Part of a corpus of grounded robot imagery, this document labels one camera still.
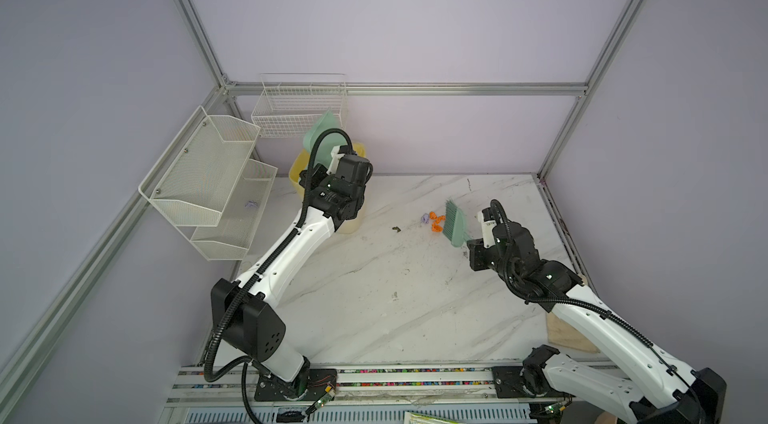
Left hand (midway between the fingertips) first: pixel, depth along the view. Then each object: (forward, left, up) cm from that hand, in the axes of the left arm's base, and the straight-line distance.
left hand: (298, 174), depth 72 cm
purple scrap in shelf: (+8, +21, -21) cm, 31 cm away
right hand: (-10, -43, -14) cm, 46 cm away
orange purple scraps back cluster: (+14, -38, -34) cm, 53 cm away
